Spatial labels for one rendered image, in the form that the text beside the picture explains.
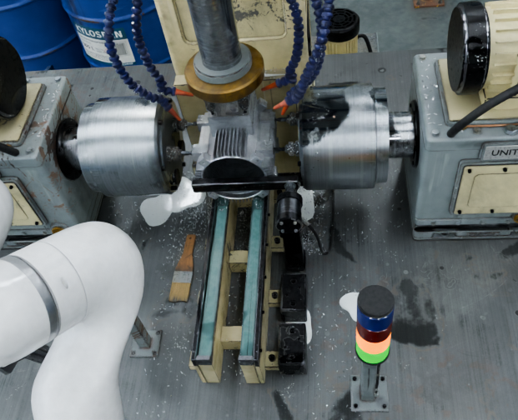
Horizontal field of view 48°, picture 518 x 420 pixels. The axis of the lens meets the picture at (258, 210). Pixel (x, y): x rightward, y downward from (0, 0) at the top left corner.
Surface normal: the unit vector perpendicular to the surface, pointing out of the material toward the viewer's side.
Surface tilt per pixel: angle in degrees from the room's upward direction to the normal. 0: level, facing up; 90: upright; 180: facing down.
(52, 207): 90
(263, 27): 90
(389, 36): 0
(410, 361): 0
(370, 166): 77
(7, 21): 90
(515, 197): 90
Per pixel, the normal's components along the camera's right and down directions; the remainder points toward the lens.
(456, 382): -0.12, -0.61
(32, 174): -0.06, 0.79
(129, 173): -0.09, 0.59
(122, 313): 0.58, 0.22
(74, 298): 0.81, 0.11
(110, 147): -0.13, 0.11
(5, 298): 0.52, -0.44
